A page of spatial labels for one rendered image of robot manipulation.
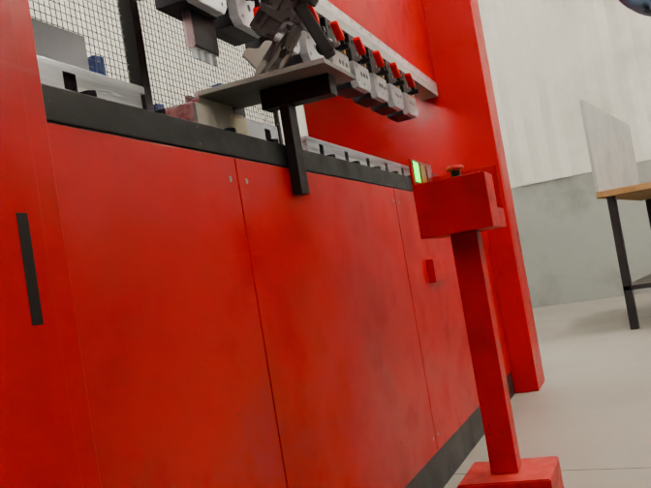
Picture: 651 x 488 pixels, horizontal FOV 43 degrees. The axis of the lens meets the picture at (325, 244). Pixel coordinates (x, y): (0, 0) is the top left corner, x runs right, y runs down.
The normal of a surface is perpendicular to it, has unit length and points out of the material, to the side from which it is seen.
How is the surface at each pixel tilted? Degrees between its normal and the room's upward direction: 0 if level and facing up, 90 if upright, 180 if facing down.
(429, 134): 90
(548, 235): 90
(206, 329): 90
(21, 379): 90
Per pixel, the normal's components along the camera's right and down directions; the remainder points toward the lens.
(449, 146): -0.35, 0.01
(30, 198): 0.92, -0.17
